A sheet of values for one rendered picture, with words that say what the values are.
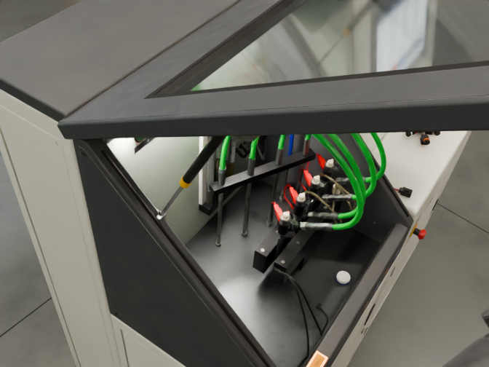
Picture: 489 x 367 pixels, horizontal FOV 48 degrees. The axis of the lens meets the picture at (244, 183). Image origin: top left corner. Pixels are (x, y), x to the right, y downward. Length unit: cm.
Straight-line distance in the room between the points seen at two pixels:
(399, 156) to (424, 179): 11
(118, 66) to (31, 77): 17
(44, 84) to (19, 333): 159
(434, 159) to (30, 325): 176
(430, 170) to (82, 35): 112
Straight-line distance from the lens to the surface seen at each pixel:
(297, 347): 152
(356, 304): 147
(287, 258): 148
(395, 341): 258
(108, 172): 108
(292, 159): 156
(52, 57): 123
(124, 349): 174
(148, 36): 127
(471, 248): 303
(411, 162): 183
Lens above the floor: 216
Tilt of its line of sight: 46 degrees down
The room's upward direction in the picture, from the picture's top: 5 degrees clockwise
